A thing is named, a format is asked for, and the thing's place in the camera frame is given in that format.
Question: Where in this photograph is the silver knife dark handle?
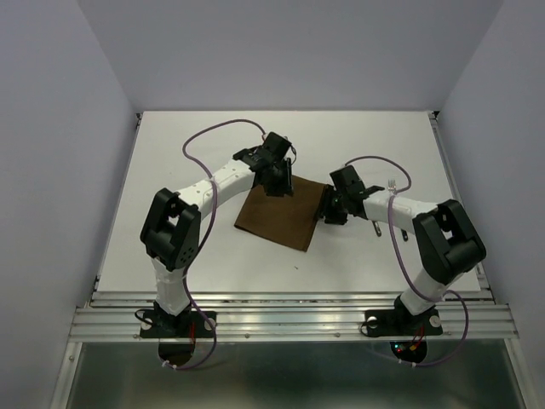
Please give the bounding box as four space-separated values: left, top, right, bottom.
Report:
372 222 382 238

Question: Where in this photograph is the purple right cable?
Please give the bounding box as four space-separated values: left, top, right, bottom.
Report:
343 156 470 368

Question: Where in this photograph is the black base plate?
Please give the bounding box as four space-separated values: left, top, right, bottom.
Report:
135 309 214 339
359 308 443 339

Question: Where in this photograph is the aluminium rail frame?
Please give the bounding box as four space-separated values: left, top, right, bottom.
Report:
50 109 533 409

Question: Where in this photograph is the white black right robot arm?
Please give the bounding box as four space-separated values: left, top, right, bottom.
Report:
318 165 486 337

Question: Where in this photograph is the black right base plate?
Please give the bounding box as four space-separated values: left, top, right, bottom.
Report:
359 308 443 339

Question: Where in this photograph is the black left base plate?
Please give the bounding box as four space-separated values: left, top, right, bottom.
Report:
135 309 214 339

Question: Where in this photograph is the brown cloth napkin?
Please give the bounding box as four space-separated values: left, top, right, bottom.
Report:
234 176 326 251

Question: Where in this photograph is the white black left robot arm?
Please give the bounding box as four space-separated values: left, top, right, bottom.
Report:
135 132 295 339

